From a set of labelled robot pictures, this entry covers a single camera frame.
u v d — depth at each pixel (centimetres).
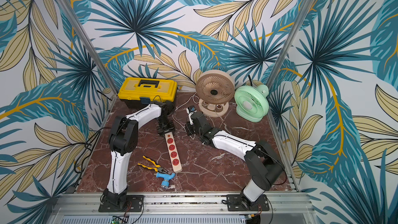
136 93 95
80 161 85
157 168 83
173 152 88
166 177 80
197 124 66
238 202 75
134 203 74
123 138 56
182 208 73
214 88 89
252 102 82
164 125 83
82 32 85
